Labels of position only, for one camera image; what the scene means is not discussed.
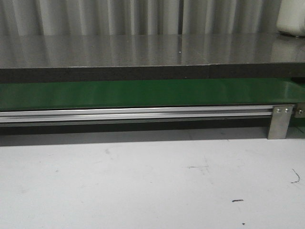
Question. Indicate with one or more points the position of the white pleated curtain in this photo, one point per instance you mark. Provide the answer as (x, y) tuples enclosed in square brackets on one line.
[(136, 17)]

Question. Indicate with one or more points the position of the right conveyor end plate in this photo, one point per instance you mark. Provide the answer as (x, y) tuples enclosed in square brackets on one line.
[(300, 110)]

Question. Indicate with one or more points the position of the green conveyor belt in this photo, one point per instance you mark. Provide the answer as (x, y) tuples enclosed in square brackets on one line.
[(148, 93)]

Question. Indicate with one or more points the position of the white plastic container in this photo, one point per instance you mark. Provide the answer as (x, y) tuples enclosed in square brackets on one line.
[(291, 17)]

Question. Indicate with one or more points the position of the aluminium conveyor frame rail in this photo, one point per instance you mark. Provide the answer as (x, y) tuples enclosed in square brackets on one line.
[(102, 114)]

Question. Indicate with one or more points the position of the right steel support bracket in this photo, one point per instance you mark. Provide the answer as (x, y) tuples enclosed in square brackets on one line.
[(280, 120)]

